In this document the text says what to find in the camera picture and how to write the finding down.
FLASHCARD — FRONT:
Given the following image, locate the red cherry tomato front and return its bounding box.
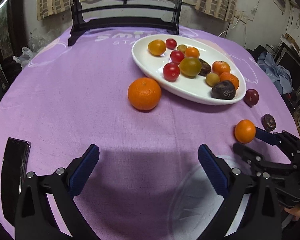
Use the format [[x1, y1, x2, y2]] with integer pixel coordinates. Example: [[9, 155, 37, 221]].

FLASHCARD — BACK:
[[170, 50, 185, 64]]

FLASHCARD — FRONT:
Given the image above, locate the greenish yellow citrus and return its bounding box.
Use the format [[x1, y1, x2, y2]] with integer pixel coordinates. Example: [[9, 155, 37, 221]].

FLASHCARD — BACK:
[[179, 57, 201, 78]]

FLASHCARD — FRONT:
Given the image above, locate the blue clothes pile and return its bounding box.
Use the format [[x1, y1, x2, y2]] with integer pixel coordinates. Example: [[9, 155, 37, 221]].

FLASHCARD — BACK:
[[257, 51, 293, 95]]

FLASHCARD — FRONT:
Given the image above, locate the small orange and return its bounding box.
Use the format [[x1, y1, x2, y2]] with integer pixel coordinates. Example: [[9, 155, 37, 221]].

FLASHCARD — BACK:
[[185, 47, 200, 58]]

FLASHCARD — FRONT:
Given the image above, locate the large orange mandarin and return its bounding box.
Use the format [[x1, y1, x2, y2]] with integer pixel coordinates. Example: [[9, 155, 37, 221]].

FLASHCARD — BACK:
[[212, 61, 231, 76]]

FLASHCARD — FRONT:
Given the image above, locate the right hand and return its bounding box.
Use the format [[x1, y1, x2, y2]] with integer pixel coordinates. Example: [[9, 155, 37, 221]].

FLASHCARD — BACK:
[[285, 204, 300, 221]]

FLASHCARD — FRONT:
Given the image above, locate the red cherry tomato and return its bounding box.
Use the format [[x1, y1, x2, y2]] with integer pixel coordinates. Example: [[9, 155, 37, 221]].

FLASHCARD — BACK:
[[170, 50, 185, 64], [165, 38, 177, 50], [162, 62, 180, 82]]

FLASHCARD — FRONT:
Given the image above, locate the purple tablecloth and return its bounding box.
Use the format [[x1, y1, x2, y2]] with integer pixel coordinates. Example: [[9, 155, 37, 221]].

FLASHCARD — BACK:
[[0, 27, 297, 239]]

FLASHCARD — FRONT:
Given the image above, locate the black monitor stack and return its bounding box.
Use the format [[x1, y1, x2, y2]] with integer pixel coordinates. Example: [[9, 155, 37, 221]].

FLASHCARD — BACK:
[[266, 42, 300, 108]]

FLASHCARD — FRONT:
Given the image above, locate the white oval plate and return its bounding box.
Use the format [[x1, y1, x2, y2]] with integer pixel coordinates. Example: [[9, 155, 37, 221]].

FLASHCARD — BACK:
[[132, 34, 247, 106]]

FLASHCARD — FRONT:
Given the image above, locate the yellowish longan on table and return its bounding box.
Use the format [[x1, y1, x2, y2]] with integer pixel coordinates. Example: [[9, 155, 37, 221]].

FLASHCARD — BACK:
[[205, 73, 220, 87]]

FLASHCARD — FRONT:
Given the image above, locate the black smartphone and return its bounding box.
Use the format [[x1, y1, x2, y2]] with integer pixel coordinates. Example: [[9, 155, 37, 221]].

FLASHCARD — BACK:
[[0, 137, 31, 225]]

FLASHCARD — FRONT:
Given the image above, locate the orange mandarin front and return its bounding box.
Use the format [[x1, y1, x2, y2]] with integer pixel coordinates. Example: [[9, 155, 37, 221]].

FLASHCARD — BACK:
[[219, 72, 240, 90]]

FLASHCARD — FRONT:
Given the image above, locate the dark red plum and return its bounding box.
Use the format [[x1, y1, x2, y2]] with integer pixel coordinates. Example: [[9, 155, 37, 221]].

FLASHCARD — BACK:
[[243, 89, 259, 107]]

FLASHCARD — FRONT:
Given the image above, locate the small yellow longan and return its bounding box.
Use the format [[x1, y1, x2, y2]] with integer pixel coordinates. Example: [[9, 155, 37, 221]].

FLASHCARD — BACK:
[[177, 44, 187, 54]]

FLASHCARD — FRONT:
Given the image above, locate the black framed painted screen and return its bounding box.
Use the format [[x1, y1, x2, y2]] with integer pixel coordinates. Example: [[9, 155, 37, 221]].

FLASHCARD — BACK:
[[68, 0, 183, 46]]

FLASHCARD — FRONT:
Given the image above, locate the dark purple passion fruit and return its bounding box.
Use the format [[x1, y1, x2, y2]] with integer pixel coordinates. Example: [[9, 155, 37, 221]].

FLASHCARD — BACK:
[[211, 80, 236, 100]]

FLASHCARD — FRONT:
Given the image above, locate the white plastic bag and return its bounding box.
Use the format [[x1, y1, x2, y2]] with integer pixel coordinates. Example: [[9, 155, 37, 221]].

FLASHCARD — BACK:
[[12, 47, 37, 69]]

